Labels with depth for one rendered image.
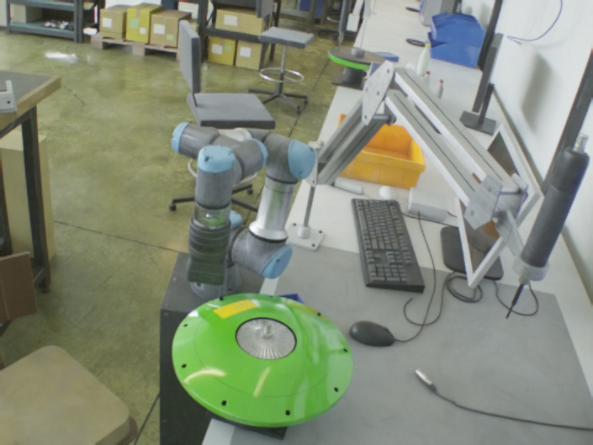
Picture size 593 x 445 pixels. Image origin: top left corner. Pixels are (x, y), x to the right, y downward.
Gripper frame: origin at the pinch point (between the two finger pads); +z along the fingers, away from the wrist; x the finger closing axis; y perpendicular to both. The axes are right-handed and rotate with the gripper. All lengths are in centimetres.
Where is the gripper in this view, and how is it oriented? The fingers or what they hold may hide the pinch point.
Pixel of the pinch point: (205, 294)
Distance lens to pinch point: 115.0
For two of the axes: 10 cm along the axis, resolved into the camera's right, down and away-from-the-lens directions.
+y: -0.3, 5.3, -8.5
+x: 9.9, 1.4, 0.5
